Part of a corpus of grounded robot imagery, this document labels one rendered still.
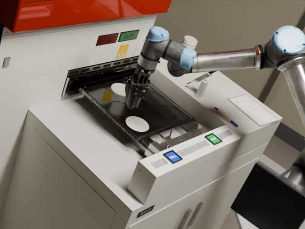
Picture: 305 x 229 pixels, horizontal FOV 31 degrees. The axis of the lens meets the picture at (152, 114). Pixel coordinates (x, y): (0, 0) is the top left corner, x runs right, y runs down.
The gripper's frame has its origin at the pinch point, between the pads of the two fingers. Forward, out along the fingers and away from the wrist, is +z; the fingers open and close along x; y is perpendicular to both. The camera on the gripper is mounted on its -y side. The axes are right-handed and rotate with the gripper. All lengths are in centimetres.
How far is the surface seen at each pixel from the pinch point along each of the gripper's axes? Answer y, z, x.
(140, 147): 7.1, 13.7, 8.8
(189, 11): -236, 45, 58
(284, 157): -142, 97, 149
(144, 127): 2.2, 7.3, 8.4
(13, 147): 1, 35, -40
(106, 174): 26.6, 15.3, -3.6
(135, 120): -1.4, 7.3, 4.3
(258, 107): -28, 0, 61
